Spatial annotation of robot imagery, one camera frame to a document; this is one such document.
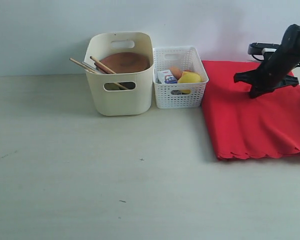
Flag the yellow lemon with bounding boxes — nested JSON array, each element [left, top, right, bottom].
[[177, 71, 203, 84]]

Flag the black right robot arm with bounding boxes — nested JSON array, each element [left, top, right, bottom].
[[233, 24, 300, 99]]

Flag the wooden chopstick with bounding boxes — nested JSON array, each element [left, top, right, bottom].
[[69, 57, 97, 74], [89, 56, 129, 90]]

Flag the red table cloth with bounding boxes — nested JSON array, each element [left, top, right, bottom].
[[202, 60, 300, 160]]

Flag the cream plastic bin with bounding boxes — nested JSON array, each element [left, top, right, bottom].
[[84, 32, 154, 116]]

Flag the brown wooden plate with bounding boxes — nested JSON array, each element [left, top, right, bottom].
[[100, 52, 150, 74]]

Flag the steel table knife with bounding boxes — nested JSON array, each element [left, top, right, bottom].
[[81, 61, 101, 74]]

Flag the white woven plastic basket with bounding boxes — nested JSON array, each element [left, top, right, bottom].
[[153, 46, 209, 109]]

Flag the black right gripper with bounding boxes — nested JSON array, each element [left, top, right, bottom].
[[233, 49, 300, 99]]

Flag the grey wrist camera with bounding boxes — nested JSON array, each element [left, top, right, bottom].
[[247, 42, 280, 56]]

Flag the white blue milk carton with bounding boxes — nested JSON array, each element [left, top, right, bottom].
[[155, 69, 178, 95]]

